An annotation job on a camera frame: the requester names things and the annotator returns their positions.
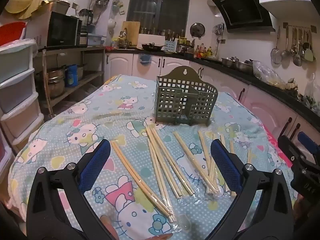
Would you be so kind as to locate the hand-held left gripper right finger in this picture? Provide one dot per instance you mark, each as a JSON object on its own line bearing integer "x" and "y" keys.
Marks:
{"x": 225, "y": 165}

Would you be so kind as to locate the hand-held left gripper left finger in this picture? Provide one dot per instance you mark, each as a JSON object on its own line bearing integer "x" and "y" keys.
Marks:
{"x": 96, "y": 165}

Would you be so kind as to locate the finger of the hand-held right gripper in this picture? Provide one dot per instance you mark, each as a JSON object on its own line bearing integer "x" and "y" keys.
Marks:
{"x": 290, "y": 152}
{"x": 308, "y": 142}

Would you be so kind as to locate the bunch of wooden chopsticks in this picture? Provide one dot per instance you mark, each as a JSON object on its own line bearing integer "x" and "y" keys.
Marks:
{"x": 135, "y": 171}

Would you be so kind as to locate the green plastic utensil holder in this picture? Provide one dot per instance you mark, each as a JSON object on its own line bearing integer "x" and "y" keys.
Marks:
{"x": 172, "y": 100}

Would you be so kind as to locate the row of hanging kitchen utensils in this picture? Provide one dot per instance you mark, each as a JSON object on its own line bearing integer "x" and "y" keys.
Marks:
{"x": 297, "y": 52}

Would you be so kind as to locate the person's right hand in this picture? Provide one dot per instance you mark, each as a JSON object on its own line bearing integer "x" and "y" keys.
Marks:
{"x": 298, "y": 208}

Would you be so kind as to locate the person's left hand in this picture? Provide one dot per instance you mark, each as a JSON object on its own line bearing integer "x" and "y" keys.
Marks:
{"x": 110, "y": 228}

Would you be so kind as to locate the clear plastic bag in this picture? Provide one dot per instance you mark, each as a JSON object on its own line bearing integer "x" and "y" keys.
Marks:
{"x": 312, "y": 92}

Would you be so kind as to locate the cartoon cat printed blanket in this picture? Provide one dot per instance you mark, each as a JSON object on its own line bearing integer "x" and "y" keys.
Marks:
{"x": 100, "y": 110}

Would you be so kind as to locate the ginger pieces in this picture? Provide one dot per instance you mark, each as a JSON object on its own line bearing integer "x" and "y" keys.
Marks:
{"x": 291, "y": 85}

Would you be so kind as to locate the plastic bag of vegetables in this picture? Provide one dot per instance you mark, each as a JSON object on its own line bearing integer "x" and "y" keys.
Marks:
{"x": 268, "y": 75}

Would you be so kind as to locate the large steel pot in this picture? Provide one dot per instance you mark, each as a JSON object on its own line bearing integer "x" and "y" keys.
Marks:
{"x": 56, "y": 85}

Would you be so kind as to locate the wooden shelf rack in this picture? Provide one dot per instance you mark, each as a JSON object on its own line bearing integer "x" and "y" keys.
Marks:
{"x": 92, "y": 73}

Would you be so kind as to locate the blue canister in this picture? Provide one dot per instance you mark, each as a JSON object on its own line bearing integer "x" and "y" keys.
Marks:
{"x": 71, "y": 76}

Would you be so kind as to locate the steel mesh strainer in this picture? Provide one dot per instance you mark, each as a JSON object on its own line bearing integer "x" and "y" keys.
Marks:
{"x": 275, "y": 55}

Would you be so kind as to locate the steel bowls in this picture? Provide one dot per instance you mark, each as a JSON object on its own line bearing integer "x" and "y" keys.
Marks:
{"x": 237, "y": 65}

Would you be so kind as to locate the white plastic drawer tower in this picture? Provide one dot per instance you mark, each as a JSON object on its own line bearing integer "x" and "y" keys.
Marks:
{"x": 17, "y": 85}

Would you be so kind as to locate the row of sauce bottles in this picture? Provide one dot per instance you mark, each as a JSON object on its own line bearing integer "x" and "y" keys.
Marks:
{"x": 203, "y": 51}

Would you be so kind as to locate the blue hanging bin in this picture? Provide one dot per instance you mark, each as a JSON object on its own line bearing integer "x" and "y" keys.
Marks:
{"x": 144, "y": 59}

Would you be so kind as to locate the red packet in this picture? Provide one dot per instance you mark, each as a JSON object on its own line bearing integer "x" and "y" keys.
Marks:
{"x": 110, "y": 48}

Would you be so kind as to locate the light blue plastic box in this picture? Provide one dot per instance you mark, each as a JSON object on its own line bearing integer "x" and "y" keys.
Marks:
{"x": 96, "y": 40}

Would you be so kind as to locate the small silver appliance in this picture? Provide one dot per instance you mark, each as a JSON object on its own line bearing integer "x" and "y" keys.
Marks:
{"x": 81, "y": 38}

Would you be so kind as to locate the light blue knife block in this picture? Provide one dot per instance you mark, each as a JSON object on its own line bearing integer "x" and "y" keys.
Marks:
{"x": 171, "y": 46}

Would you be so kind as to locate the black wok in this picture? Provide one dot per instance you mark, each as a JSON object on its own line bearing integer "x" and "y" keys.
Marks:
{"x": 152, "y": 47}

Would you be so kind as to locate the kitchen faucet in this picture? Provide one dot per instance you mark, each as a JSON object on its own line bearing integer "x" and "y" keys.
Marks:
{"x": 123, "y": 33}

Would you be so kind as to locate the small hanging tools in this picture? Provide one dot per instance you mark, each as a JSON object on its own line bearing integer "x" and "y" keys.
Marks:
{"x": 218, "y": 29}

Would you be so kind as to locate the white countertop box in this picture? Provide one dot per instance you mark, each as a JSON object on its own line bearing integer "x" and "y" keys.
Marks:
{"x": 151, "y": 39}

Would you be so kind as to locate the steel pot lid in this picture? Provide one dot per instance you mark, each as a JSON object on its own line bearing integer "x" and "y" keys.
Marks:
{"x": 197, "y": 30}

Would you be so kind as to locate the wooden cutting board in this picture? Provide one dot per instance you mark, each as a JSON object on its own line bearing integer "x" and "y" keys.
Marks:
{"x": 132, "y": 32}

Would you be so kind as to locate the black microwave oven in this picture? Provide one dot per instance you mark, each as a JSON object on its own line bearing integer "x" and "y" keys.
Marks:
{"x": 62, "y": 30}

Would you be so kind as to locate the white hanging jug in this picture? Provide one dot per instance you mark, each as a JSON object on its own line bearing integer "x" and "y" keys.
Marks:
{"x": 112, "y": 23}

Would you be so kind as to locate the black blender jug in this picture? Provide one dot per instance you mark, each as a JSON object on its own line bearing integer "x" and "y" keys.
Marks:
{"x": 86, "y": 17}

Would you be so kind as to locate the black range hood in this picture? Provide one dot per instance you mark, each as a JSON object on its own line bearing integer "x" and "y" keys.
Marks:
{"x": 240, "y": 10}

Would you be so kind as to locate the red plastic basin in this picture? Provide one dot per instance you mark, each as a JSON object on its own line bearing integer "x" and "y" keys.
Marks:
{"x": 11, "y": 32}

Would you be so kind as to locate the grey pot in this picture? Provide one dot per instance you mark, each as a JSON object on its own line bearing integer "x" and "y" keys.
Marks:
{"x": 56, "y": 7}

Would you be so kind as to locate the hanging steel bowl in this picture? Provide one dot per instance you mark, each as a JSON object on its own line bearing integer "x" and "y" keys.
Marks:
{"x": 102, "y": 2}

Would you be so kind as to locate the dark framed window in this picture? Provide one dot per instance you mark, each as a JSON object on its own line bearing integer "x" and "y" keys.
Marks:
{"x": 160, "y": 12}

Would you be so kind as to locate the wall utensil rail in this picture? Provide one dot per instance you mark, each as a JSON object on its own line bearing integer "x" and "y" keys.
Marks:
{"x": 300, "y": 25}

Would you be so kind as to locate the wall socket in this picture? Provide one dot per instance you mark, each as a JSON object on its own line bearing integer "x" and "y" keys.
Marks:
{"x": 221, "y": 40}

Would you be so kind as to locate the wall sponge rack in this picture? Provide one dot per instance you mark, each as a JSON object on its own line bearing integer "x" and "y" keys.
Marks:
{"x": 118, "y": 7}

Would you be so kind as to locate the wall switch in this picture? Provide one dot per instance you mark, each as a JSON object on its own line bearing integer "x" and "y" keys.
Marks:
{"x": 75, "y": 5}

